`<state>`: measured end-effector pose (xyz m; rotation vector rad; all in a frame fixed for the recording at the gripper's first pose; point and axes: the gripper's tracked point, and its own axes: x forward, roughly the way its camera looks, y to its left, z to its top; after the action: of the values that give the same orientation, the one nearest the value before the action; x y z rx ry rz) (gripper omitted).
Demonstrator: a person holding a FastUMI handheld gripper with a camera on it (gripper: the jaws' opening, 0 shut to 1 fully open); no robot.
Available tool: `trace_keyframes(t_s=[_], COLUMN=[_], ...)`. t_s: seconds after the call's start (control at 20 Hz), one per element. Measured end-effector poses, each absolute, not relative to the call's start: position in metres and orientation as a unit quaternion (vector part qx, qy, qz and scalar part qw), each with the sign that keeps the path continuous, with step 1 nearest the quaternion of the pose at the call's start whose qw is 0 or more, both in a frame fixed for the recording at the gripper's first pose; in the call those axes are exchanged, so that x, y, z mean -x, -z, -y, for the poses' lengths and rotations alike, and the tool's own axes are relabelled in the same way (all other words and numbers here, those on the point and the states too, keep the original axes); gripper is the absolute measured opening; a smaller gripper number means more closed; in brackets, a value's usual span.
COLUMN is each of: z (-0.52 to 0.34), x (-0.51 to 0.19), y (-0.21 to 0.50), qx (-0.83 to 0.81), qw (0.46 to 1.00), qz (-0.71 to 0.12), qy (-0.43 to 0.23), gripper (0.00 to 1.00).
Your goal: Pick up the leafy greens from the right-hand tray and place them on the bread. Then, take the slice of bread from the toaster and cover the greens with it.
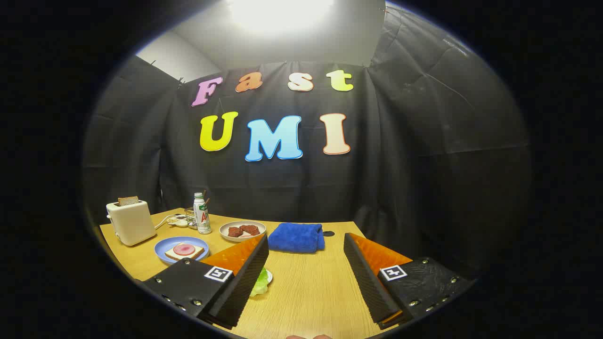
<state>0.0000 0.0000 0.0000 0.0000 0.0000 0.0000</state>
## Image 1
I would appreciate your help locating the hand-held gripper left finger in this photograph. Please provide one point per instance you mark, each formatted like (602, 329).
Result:
(245, 282)

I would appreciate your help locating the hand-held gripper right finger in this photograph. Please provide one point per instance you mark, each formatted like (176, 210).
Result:
(370, 282)

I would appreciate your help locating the green lettuce leaf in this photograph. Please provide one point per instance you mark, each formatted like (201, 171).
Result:
(259, 282)

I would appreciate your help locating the toasted bread slice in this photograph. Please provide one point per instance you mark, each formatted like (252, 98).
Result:
(128, 201)

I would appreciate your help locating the small white rectangular plate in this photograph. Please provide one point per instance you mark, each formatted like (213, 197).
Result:
(270, 277)

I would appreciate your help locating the brown meat piece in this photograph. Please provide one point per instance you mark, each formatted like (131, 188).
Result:
(249, 230)
(235, 232)

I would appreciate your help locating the beige round plate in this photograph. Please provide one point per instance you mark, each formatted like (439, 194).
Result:
(224, 234)

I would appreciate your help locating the white bread slice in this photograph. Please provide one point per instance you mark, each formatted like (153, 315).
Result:
(198, 251)

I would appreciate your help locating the blue folded towel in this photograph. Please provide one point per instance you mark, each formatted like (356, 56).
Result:
(297, 238)

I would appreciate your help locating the pink ham slice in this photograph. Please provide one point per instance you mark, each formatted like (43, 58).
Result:
(184, 249)

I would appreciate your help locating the white drink bottle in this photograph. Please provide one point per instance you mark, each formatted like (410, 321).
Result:
(203, 221)

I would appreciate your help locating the white divided condiment dish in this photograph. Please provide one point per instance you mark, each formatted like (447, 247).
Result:
(181, 222)

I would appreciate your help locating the blue round plate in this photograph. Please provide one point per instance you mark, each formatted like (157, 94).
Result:
(162, 249)

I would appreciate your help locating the brown chopstick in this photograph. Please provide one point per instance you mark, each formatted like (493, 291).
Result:
(207, 201)

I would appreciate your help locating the black backdrop cloth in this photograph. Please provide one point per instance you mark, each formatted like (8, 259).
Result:
(306, 188)

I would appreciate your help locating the white toaster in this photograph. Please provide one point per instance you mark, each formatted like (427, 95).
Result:
(132, 223)

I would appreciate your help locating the bright ceiling light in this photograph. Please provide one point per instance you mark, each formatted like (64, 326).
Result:
(280, 12)

